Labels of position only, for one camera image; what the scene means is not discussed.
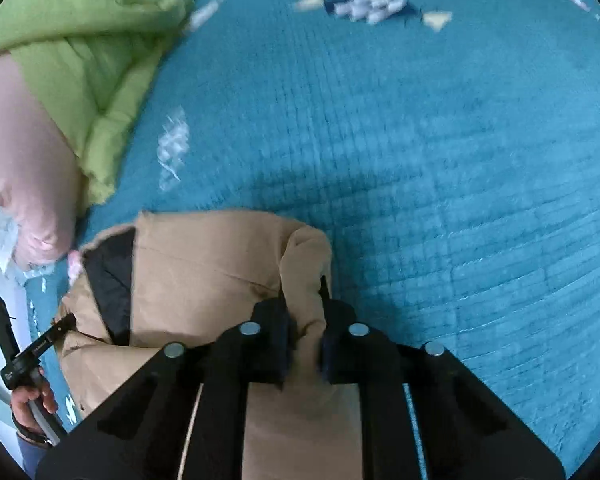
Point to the green quilt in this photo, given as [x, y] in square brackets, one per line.
[90, 45]

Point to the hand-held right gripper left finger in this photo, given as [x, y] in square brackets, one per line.
[283, 340]

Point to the teal quilted bedspread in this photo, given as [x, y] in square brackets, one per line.
[380, 160]

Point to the tan padded jacket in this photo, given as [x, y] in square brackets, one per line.
[205, 270]

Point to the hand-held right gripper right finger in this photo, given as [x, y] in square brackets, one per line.
[331, 355]

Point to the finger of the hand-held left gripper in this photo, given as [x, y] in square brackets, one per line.
[55, 332]

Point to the pink pillow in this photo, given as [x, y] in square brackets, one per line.
[25, 160]

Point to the person's left hand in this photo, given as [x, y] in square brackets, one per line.
[30, 407]

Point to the person's left forearm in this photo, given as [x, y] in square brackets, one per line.
[30, 452]

